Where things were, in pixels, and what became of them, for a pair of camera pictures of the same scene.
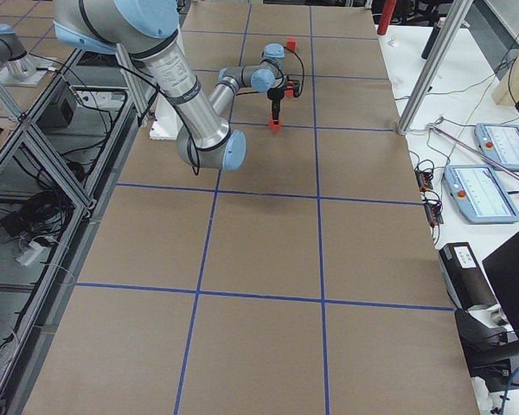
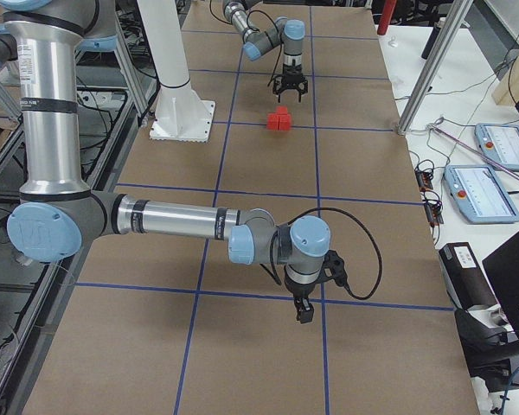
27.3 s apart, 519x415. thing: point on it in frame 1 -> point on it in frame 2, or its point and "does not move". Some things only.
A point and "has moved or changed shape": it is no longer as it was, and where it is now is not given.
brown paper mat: (308, 281) does not move
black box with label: (466, 284) does not move
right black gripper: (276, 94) -> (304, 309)
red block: (289, 90) has moved or changed shape
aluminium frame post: (435, 65) does not move
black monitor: (511, 270) does not move
